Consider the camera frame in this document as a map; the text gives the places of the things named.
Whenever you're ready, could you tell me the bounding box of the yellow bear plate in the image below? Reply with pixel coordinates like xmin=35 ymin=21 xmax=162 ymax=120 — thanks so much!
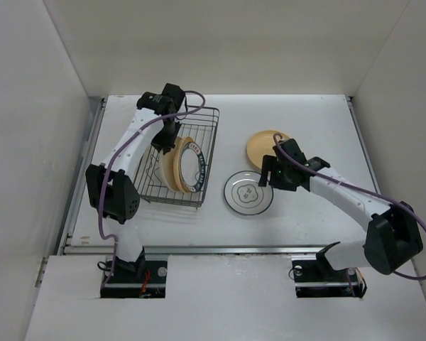
xmin=246 ymin=130 xmax=290 ymax=171

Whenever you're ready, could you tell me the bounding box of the white plate dark green band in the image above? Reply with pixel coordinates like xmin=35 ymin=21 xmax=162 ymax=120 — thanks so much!
xmin=181 ymin=142 xmax=206 ymax=193

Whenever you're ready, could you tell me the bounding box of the grey wire dish rack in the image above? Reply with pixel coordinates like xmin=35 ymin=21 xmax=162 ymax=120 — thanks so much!
xmin=134 ymin=107 xmax=219 ymax=208

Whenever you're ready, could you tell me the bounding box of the yellow plate in rack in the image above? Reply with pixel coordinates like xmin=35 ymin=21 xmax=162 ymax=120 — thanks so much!
xmin=173 ymin=136 xmax=194 ymax=194

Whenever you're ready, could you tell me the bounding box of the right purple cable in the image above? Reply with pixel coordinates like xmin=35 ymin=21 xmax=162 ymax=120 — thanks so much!
xmin=273 ymin=133 xmax=426 ymax=283

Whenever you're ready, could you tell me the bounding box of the purple cable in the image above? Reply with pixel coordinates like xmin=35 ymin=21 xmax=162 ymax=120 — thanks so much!
xmin=98 ymin=91 xmax=206 ymax=296
xmin=273 ymin=133 xmax=426 ymax=283

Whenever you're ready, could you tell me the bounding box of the cream white plate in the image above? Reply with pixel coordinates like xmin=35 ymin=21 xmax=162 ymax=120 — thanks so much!
xmin=159 ymin=137 xmax=181 ymax=192

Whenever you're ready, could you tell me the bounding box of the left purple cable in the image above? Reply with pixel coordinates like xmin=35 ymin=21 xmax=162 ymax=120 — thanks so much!
xmin=98 ymin=91 xmax=206 ymax=296

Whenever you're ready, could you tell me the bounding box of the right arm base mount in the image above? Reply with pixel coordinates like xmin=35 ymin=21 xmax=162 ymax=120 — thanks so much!
xmin=289 ymin=259 xmax=368 ymax=298

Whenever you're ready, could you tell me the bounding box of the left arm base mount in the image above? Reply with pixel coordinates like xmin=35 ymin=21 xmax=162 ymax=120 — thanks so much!
xmin=100 ymin=259 xmax=168 ymax=299

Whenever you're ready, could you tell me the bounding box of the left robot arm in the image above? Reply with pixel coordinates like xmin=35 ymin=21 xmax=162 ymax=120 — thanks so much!
xmin=85 ymin=83 xmax=185 ymax=282

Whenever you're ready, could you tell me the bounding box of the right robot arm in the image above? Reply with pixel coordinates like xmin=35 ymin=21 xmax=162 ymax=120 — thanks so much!
xmin=258 ymin=139 xmax=423 ymax=280

